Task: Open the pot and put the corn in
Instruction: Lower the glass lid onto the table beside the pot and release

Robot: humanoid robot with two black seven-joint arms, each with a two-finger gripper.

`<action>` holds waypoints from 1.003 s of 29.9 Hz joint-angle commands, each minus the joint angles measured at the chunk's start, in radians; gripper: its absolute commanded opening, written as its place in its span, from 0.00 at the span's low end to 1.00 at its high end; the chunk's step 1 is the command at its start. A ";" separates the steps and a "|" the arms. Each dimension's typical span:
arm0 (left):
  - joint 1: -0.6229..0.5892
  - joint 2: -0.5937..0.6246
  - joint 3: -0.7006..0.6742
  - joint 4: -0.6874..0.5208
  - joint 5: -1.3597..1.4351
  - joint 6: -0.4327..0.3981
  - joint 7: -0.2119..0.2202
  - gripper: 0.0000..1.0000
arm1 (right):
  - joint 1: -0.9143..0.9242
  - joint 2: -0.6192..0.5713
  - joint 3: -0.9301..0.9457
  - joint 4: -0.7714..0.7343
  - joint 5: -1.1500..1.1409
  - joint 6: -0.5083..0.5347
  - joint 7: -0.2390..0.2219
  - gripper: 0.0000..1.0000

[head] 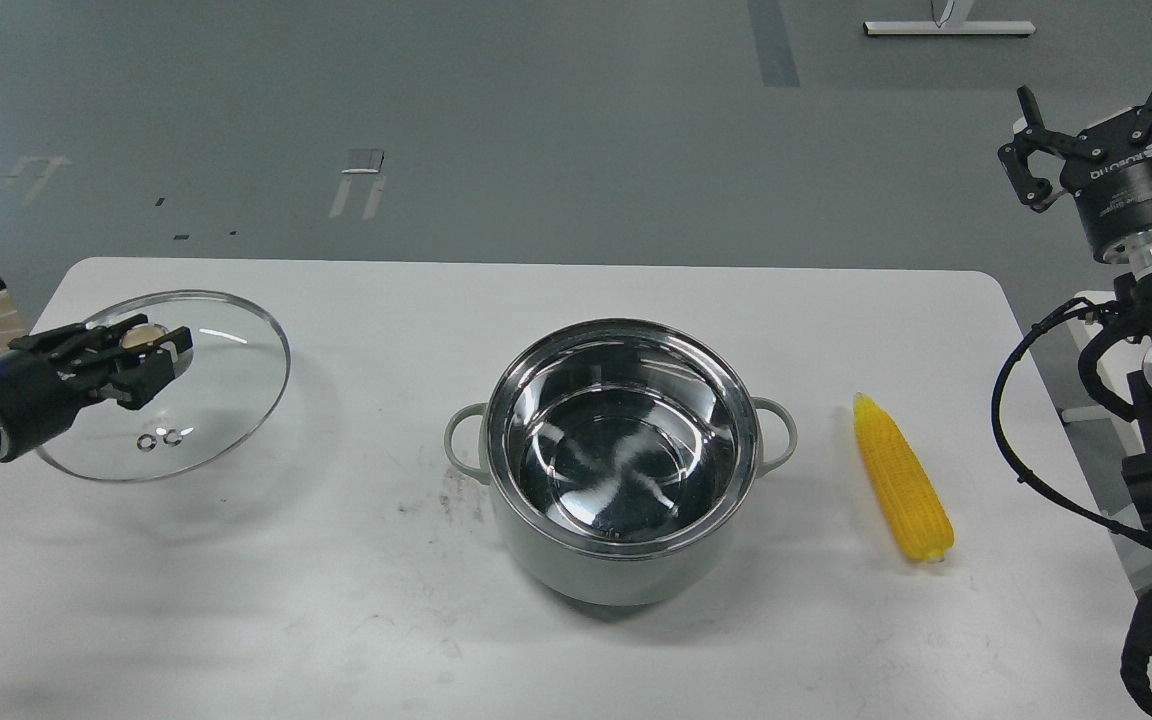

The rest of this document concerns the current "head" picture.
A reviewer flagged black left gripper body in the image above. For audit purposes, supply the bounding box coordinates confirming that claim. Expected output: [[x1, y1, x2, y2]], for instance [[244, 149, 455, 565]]
[[0, 347, 114, 462]]

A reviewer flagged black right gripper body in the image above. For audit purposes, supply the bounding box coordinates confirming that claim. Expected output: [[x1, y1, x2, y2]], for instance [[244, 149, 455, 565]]
[[1061, 108, 1152, 264]]

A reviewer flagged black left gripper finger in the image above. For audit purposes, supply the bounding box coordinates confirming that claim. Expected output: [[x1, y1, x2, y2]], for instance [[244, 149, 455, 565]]
[[8, 320, 152, 363], [86, 325, 195, 411]]

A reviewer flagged glass pot lid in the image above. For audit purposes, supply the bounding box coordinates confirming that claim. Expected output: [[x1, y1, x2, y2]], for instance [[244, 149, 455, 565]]
[[36, 290, 291, 483]]

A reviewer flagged yellow corn cob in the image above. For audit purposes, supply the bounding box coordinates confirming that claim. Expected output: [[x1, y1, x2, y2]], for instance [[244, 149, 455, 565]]
[[852, 393, 955, 562]]

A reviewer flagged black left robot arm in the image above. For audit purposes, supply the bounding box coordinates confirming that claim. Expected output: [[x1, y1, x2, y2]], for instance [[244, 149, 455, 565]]
[[0, 276, 195, 462]]

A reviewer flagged grey steel cooking pot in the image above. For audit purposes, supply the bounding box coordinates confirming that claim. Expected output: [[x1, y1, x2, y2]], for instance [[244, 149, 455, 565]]
[[442, 318, 799, 607]]

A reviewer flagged white stand base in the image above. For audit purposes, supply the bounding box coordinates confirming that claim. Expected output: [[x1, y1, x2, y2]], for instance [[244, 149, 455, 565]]
[[861, 1, 1037, 38]]

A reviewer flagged white side table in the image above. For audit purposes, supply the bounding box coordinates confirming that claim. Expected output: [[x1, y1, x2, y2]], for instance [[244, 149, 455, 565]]
[[1062, 290, 1152, 631]]

